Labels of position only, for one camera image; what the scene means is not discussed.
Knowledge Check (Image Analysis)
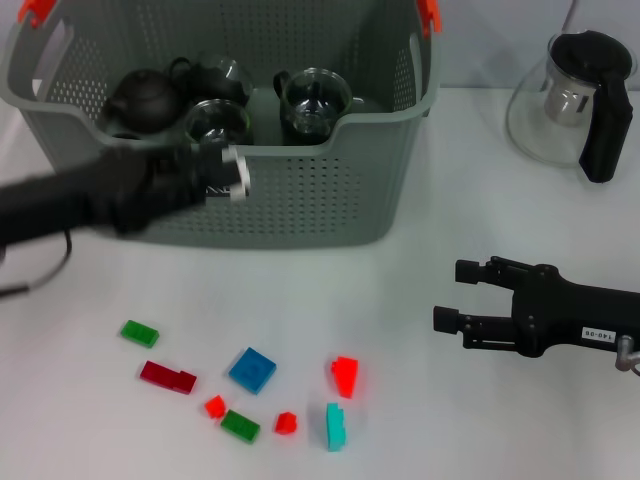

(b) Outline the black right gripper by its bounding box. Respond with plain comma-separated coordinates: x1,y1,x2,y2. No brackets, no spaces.
432,255,640,359

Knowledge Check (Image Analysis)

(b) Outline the blue square building brick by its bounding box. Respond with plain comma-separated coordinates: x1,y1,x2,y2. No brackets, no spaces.
228,347,277,396

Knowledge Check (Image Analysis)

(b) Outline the glass teapot with black handle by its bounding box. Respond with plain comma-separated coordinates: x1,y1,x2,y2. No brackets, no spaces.
504,29,637,184

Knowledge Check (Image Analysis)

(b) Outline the black clay teapot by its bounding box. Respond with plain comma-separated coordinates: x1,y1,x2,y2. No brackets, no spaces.
102,68,185,135

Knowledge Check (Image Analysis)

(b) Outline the right wrist cable connector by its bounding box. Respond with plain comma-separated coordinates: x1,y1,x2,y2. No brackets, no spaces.
614,335,640,375

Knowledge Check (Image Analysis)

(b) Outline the small red building brick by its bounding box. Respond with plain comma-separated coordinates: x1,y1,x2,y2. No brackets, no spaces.
272,410,299,436
203,394,227,420

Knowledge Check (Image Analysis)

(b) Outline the glass teacup with black base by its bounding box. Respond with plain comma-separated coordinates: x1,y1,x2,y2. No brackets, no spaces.
183,98,252,146
168,51,255,107
279,117,335,147
272,67,352,144

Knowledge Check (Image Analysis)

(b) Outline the grey perforated storage basket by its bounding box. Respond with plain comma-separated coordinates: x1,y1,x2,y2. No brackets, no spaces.
0,0,444,249

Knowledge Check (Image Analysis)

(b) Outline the teal building brick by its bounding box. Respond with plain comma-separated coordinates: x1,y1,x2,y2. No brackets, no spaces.
325,402,349,454

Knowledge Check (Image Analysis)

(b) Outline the white building brick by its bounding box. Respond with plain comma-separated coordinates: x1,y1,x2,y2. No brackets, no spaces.
219,145,252,201

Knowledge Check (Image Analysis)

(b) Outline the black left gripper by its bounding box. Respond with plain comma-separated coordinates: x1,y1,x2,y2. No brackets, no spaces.
0,143,236,247

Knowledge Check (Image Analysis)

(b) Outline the red wedge building brick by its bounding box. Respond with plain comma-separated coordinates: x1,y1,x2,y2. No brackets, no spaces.
329,355,361,400

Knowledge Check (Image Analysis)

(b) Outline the dark red building brick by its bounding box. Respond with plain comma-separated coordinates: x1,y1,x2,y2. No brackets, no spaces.
139,360,198,396

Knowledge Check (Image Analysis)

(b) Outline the green building brick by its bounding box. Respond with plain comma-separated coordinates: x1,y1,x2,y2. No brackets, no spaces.
219,409,262,445
119,319,161,350

